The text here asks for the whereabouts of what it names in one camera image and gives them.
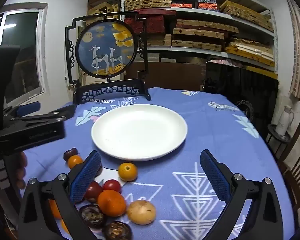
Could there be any red cherry tomato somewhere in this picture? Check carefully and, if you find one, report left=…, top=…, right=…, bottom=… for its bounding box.
left=102, top=179, right=122, bottom=194

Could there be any person's left hand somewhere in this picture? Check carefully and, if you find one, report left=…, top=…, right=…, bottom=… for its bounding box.
left=14, top=151, right=28, bottom=190

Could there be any round deer embroidery screen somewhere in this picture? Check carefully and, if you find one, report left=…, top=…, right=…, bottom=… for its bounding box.
left=75, top=19, right=138, bottom=78

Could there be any brown wooden board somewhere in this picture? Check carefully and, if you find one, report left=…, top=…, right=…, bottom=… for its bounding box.
left=126, top=61, right=205, bottom=90

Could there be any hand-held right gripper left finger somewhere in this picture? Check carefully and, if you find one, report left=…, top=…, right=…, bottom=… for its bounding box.
left=18, top=150, right=102, bottom=240

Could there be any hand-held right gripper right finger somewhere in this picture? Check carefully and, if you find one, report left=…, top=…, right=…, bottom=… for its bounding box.
left=199, top=149, right=283, bottom=240

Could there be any dark red tomato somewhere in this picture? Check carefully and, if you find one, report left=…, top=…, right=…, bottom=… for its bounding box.
left=84, top=181, right=103, bottom=203

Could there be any white plate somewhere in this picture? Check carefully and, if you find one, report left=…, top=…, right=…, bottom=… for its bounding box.
left=91, top=104, right=188, bottom=161

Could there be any blue printed tablecloth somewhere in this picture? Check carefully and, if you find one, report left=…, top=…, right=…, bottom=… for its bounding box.
left=20, top=87, right=297, bottom=240

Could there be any pink cloth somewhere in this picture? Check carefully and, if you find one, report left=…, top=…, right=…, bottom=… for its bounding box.
left=210, top=59, right=243, bottom=67

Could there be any large black panel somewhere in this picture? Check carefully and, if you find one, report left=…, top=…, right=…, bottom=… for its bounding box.
left=204, top=61, right=279, bottom=130

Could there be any dark red wooden chest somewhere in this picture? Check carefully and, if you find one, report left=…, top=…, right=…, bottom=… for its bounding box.
left=124, top=9, right=177, bottom=34

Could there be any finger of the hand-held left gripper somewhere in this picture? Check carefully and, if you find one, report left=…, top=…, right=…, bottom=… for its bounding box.
left=10, top=104, right=77, bottom=128
left=4, top=101, right=41, bottom=118

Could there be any round deer screen ornament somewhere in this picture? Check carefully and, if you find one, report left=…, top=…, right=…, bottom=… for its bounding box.
left=65, top=11, right=152, bottom=105

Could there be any wooden chair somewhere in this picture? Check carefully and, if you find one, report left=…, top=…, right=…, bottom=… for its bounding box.
left=277, top=115, right=300, bottom=218

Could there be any window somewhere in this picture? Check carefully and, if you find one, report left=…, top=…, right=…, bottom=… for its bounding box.
left=0, top=2, right=49, bottom=105

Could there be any round metal tray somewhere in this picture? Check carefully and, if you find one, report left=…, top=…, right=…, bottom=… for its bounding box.
left=267, top=124, right=292, bottom=140

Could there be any white metal shelving unit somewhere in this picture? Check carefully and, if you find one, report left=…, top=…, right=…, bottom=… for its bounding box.
left=120, top=0, right=278, bottom=80

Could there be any tan round fruit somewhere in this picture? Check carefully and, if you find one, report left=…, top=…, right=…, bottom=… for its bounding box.
left=126, top=200, right=157, bottom=225

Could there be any small dark brown jujube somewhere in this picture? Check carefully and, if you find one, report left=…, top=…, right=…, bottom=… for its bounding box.
left=63, top=148, right=79, bottom=162

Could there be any orange red box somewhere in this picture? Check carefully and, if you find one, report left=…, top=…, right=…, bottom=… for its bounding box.
left=198, top=3, right=218, bottom=11
left=171, top=1, right=196, bottom=9

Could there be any stack of yellow flat boxes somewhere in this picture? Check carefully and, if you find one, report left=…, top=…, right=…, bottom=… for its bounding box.
left=225, top=39, right=278, bottom=79

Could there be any white thermos jug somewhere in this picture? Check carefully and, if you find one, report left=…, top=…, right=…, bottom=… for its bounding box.
left=275, top=105, right=295, bottom=137

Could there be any yellow orange citrus fruit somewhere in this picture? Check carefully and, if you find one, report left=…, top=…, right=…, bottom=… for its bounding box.
left=118, top=162, right=138, bottom=182

